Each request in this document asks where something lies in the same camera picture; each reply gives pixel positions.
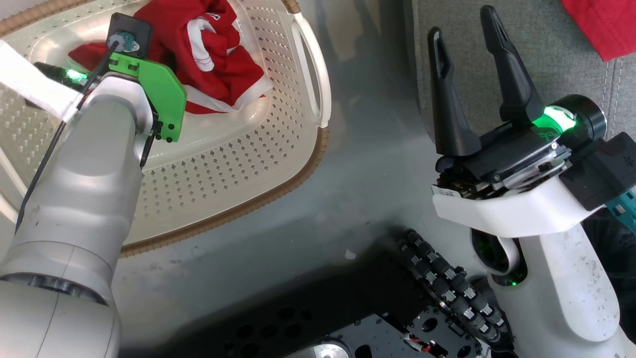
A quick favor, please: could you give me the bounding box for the plain red garment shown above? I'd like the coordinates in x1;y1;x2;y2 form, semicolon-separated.
561;0;636;62

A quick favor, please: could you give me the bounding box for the red garment with white trim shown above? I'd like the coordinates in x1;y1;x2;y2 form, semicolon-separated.
69;0;274;115

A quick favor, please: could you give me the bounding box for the white perforated laundry basket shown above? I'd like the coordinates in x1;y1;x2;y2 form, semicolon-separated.
0;0;332;258

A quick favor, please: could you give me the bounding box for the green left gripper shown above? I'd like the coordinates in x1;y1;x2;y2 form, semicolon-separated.
32;52;188;144

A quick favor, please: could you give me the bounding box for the grey fabric sofa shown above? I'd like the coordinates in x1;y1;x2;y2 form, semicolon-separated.
411;0;636;150

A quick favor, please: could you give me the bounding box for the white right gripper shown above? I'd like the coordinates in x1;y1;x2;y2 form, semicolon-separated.
427;5;608;238

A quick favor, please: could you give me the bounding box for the white flat strip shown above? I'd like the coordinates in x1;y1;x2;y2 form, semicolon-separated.
0;40;82;122

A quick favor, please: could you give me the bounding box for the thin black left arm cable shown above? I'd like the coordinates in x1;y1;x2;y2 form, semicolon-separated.
14;41;122;234

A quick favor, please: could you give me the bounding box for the black segmented cable chain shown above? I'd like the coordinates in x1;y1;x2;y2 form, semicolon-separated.
396;228;511;346

